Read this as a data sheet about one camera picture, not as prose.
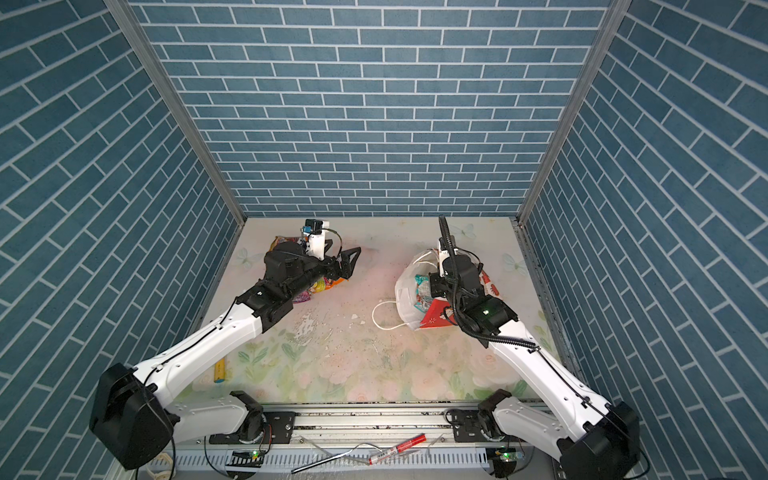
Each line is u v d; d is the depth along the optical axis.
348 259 0.68
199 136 0.96
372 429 0.75
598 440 0.38
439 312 0.79
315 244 0.66
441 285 0.59
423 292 0.89
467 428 0.74
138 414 0.38
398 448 0.70
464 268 0.57
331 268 0.68
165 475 0.65
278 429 0.74
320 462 0.69
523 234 1.23
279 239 1.10
